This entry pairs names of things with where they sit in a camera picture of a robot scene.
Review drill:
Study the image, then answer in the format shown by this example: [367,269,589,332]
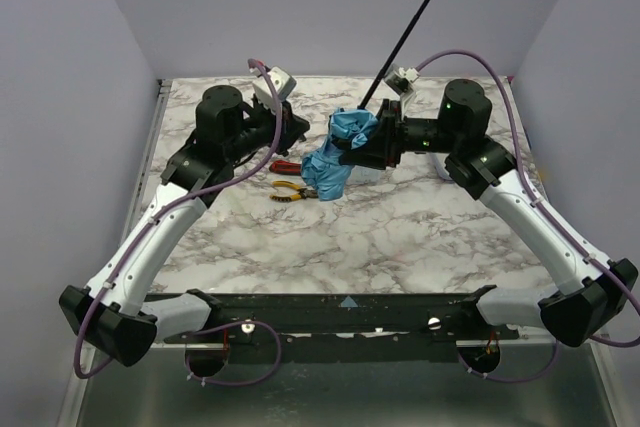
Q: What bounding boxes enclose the blue folding umbrella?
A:
[301,0,431,201]

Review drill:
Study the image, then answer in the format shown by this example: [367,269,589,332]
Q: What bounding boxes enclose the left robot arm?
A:
[59,85,310,367]

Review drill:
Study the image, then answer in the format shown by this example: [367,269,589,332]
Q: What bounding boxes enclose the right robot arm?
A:
[331,79,638,347]

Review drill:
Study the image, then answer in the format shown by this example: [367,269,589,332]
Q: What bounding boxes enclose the clear plastic organizer box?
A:
[347,166,382,186]

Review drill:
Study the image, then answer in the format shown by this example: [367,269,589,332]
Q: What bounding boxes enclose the red black utility knife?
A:
[269,160,301,176]

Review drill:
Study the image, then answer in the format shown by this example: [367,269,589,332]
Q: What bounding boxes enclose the yellow black pliers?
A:
[269,180,318,203]

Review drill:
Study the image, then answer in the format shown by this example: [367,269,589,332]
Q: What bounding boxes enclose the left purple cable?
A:
[73,57,289,388]

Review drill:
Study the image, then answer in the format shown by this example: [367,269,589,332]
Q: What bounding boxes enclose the purple cable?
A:
[417,49,640,382]
[73,57,289,388]

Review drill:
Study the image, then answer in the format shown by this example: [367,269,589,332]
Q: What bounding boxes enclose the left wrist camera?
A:
[250,67,297,113]

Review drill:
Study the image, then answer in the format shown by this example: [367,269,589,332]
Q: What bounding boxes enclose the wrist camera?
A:
[384,64,420,111]
[250,67,297,113]

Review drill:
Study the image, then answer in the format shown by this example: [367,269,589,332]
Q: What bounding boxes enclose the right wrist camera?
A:
[384,64,420,111]

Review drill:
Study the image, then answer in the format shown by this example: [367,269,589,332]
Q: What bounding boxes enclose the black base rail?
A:
[170,293,519,364]

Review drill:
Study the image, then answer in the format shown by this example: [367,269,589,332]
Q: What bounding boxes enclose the aluminium frame rail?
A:
[517,326,610,344]

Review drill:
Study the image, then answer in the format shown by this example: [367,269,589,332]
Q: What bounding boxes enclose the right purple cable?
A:
[417,49,640,382]

